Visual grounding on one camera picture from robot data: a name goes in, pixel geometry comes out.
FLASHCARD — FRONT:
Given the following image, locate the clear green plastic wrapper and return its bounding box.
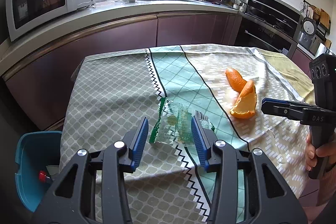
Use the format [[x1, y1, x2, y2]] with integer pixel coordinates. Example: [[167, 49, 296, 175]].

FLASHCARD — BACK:
[[149, 97, 215, 145]]

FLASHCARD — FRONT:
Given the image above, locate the teal plastic trash bin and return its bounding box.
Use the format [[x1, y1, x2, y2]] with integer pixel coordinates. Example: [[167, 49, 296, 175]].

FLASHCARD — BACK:
[[15, 131, 62, 212]]

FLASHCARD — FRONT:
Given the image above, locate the kitchen counter with purple cabinets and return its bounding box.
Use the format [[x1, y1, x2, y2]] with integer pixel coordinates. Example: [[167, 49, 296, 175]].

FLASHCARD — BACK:
[[1, 0, 242, 132]]

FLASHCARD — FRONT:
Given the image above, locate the person's right hand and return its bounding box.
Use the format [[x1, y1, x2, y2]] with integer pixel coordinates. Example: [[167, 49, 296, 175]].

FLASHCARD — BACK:
[[305, 133, 336, 172]]

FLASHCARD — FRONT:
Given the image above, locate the orange peel piece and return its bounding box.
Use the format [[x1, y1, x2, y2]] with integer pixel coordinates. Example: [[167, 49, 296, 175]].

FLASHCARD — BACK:
[[230, 80, 257, 119], [225, 68, 247, 93]]

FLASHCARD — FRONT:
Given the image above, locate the patterned green beige tablecloth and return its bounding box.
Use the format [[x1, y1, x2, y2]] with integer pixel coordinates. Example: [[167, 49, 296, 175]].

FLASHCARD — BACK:
[[60, 44, 314, 223]]

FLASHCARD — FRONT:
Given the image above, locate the black built-in oven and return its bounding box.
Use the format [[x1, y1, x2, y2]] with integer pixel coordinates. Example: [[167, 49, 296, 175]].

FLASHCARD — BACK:
[[234, 0, 303, 58]]

